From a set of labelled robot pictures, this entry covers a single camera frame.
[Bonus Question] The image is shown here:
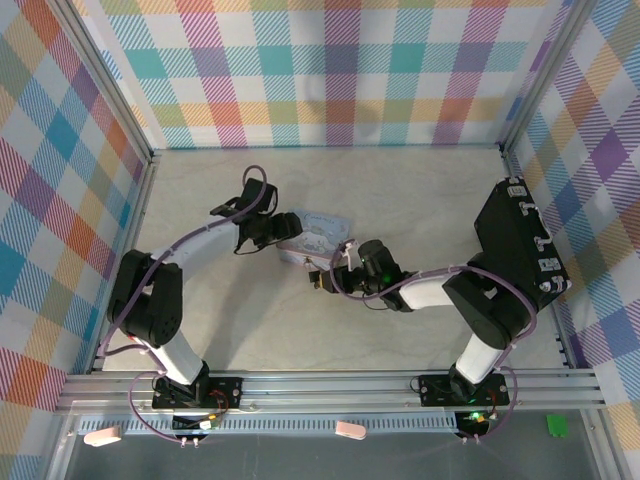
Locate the pink oblong block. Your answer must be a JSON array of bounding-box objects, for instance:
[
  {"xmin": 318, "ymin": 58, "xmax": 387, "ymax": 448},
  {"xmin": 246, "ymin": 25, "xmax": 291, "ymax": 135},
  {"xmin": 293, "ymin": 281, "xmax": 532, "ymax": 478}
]
[
  {"xmin": 335, "ymin": 420, "xmax": 369, "ymax": 442},
  {"xmin": 82, "ymin": 425, "xmax": 123, "ymax": 448}
]

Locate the black hard carrying case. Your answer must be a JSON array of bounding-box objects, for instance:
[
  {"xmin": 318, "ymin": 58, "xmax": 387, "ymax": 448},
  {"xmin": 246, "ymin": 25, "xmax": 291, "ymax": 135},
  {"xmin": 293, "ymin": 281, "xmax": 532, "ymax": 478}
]
[{"xmin": 473, "ymin": 177, "xmax": 573, "ymax": 314}]

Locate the green plastic piece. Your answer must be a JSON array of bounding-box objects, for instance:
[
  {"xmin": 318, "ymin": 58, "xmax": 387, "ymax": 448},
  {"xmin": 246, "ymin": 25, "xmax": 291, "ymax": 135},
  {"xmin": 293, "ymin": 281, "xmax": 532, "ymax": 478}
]
[{"xmin": 545, "ymin": 413, "xmax": 569, "ymax": 440}]

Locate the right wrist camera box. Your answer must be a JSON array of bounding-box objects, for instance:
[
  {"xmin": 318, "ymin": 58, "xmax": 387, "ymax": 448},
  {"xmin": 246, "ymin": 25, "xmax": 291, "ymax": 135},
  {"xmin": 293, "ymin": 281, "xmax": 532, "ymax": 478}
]
[{"xmin": 335, "ymin": 239, "xmax": 360, "ymax": 267}]

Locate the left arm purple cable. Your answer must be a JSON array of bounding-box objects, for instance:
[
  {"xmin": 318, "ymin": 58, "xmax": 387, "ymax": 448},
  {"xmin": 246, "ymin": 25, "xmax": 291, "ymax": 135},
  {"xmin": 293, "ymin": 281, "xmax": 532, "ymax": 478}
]
[{"xmin": 99, "ymin": 165, "xmax": 269, "ymax": 444}]

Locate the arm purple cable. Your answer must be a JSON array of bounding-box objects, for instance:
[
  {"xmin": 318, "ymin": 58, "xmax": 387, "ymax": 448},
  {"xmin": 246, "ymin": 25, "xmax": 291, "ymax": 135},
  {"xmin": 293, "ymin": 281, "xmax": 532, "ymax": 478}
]
[
  {"xmin": 99, "ymin": 165, "xmax": 269, "ymax": 444},
  {"xmin": 330, "ymin": 263, "xmax": 540, "ymax": 444}
]

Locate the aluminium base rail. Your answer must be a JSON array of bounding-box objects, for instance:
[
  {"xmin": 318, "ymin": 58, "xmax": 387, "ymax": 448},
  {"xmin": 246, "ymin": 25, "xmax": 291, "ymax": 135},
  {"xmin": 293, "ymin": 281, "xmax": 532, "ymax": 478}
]
[{"xmin": 55, "ymin": 368, "xmax": 607, "ymax": 415}]

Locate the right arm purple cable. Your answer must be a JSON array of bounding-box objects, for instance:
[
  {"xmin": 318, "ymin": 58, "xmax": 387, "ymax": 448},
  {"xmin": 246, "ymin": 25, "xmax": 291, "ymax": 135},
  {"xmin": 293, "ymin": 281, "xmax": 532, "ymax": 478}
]
[{"xmin": 330, "ymin": 263, "xmax": 540, "ymax": 444}]

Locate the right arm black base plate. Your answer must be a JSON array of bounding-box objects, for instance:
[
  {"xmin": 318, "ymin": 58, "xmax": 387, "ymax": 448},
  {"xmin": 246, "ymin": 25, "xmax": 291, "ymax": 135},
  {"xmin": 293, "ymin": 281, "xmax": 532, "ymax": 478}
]
[{"xmin": 417, "ymin": 372, "xmax": 512, "ymax": 408}]

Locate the grey slotted cable duct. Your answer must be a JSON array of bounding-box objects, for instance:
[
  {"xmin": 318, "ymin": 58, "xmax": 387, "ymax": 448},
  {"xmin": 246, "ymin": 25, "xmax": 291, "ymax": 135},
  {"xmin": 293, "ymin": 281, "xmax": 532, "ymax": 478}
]
[{"xmin": 78, "ymin": 416, "xmax": 462, "ymax": 436}]

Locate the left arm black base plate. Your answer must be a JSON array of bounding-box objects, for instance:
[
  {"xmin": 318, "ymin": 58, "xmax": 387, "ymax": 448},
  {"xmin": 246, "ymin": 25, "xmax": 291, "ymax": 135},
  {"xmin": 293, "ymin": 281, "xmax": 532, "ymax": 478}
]
[{"xmin": 151, "ymin": 376, "xmax": 244, "ymax": 411}]

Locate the aluminium corner post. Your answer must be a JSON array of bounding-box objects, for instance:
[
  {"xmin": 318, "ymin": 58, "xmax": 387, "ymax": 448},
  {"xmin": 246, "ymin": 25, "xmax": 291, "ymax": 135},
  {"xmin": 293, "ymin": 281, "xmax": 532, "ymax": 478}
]
[
  {"xmin": 498, "ymin": 0, "xmax": 599, "ymax": 154},
  {"xmin": 45, "ymin": 0, "xmax": 157, "ymax": 162}
]

